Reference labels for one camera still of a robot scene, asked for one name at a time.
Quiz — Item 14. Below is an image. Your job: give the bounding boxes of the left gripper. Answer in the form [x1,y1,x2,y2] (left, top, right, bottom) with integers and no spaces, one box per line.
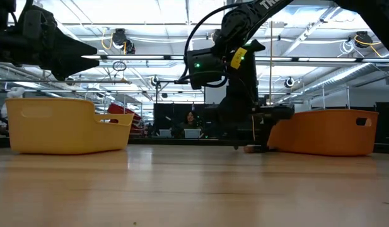
[11,4,100,81]

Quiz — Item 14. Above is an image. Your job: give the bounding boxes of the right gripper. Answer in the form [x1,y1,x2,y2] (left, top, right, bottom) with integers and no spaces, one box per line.
[185,38,296,153]

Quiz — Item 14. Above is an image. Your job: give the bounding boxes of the white column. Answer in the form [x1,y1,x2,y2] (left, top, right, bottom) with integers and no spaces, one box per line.
[204,88,227,105]

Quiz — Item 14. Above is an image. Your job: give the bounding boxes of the wide translucent storage box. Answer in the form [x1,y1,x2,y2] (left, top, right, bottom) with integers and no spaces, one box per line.
[183,128,202,139]

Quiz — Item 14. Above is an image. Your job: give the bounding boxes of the person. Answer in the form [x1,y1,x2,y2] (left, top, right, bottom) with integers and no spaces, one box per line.
[177,110,203,139]

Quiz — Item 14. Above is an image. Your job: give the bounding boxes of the red cart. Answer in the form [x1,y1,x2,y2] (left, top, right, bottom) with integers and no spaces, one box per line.
[107,103,144,135]

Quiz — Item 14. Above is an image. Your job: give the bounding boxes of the orange plastic bin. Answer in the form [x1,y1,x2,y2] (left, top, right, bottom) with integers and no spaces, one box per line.
[267,108,380,157]

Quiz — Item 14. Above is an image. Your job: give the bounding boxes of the metal shelf rack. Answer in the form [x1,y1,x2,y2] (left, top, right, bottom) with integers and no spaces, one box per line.
[307,85,352,110]

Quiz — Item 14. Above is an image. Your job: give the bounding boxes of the yellow plastic bin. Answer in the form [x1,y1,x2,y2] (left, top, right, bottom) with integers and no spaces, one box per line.
[5,97,135,155]

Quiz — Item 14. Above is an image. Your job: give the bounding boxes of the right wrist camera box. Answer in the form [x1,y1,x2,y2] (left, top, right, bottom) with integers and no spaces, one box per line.
[188,74,211,90]

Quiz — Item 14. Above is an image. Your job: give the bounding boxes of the black aluminium table frame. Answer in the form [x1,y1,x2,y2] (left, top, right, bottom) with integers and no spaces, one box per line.
[0,135,389,154]

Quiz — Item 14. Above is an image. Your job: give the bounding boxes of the grey overhead strut rail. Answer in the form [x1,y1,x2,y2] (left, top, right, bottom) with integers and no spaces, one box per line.
[80,54,389,63]

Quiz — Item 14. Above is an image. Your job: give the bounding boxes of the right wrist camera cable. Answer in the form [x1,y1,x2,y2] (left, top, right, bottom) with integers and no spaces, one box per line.
[178,1,255,89]

